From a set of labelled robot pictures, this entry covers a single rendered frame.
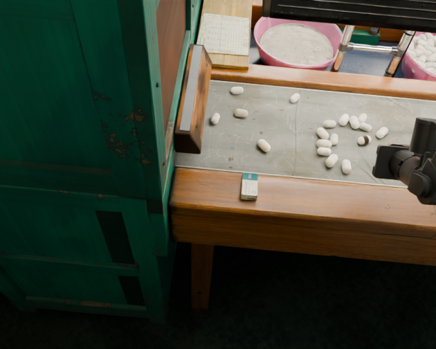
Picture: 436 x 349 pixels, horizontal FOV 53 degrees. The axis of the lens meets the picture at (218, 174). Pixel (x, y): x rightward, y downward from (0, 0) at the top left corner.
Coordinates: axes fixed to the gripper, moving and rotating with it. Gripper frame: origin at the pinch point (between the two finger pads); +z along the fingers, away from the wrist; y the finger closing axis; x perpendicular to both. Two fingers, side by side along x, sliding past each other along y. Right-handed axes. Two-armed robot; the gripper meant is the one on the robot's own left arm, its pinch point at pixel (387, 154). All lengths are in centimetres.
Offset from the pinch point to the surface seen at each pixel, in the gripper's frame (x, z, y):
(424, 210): 11.9, 0.4, -10.7
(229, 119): -1.4, 20.3, 33.8
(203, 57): -16.1, 20.3, 41.6
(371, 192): 9.8, 2.9, 0.6
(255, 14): -30, 57, 28
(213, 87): -8.4, 28.8, 38.7
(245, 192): 10.8, -1.6, 29.2
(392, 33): -28, 58, -17
